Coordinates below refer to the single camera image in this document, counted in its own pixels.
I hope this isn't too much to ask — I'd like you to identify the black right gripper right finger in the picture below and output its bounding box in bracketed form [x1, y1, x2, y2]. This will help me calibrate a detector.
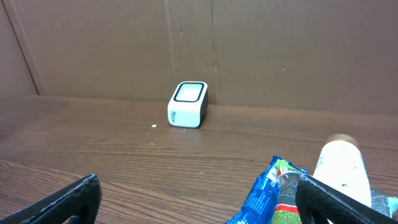
[295, 174, 397, 224]

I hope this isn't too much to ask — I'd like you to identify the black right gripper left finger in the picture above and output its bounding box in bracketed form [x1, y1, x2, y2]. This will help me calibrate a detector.
[1, 174, 102, 224]

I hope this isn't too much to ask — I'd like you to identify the green Haribo candy bag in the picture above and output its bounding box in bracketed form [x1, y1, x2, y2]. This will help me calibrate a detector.
[271, 161, 302, 224]

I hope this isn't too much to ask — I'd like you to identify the white tube with gold cap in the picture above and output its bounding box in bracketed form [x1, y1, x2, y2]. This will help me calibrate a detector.
[313, 134, 371, 207]

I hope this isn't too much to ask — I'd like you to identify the blue Oreo cookie pack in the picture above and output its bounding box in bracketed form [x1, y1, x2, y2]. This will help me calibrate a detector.
[226, 156, 307, 224]

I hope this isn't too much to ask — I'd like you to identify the mint green wipes pack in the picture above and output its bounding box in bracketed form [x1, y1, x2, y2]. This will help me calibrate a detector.
[370, 187, 397, 218]

